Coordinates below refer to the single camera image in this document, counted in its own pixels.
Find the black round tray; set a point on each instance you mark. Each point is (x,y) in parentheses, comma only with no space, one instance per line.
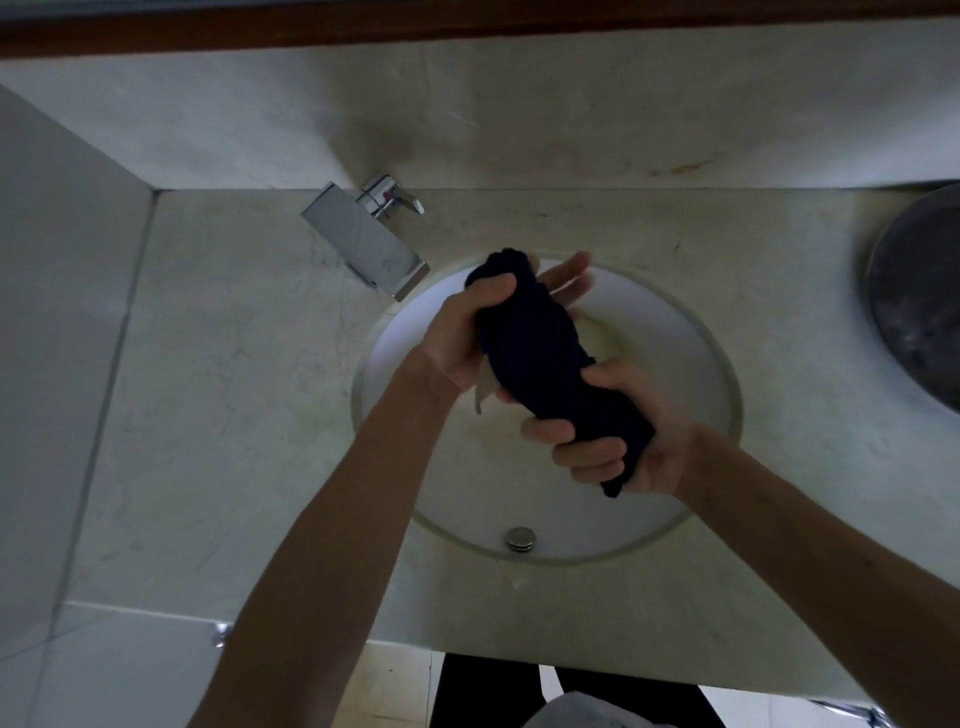
(919,300)

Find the chrome wall hook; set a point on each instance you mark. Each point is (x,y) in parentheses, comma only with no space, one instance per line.
(221,634)

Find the chrome square faucet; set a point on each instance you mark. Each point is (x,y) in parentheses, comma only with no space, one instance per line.
(367,232)

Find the beige marble sink countertop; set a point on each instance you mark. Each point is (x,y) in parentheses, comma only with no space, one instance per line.
(225,412)

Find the person's left forearm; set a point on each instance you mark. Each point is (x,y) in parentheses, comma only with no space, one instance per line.
(322,562)

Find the white printed t-shirt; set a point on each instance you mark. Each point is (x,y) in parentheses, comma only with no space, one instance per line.
(570,712)

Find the person's right hand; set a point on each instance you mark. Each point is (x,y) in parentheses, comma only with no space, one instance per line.
(637,450)

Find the person's right forearm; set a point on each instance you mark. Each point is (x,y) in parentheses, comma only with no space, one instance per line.
(832,555)

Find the black trousers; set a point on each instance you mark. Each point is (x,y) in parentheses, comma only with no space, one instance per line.
(480,694)

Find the person's left hand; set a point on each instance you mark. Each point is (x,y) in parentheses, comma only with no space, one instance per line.
(465,330)

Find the dark blue cleaning cloth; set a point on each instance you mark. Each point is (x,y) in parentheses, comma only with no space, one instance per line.
(547,352)

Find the white oval sink basin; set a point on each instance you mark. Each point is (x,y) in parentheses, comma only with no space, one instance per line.
(465,465)

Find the wood framed wall mirror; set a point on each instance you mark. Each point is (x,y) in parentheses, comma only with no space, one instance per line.
(450,26)

